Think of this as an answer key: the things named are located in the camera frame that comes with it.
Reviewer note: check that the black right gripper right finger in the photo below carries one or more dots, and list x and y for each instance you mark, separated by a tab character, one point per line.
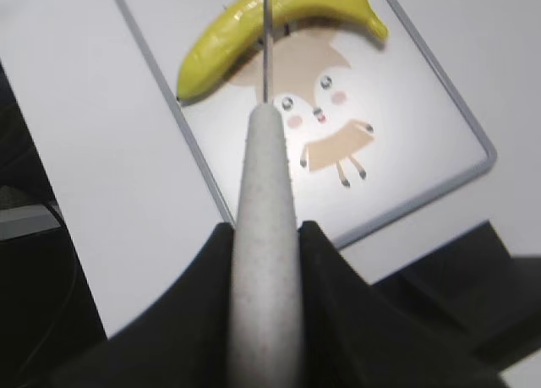
355	338

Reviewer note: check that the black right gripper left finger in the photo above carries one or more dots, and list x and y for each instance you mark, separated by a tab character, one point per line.
179	341

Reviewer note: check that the white-handled kitchen knife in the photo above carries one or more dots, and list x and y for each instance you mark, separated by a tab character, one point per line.
265	330

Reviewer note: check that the yellow plastic banana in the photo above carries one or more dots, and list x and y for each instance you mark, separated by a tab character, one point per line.
241	24

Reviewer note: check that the black knife stand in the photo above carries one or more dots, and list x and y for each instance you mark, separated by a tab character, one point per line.
473	293

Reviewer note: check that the white grey-rimmed cutting board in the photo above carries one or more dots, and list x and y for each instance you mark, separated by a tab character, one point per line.
374	129

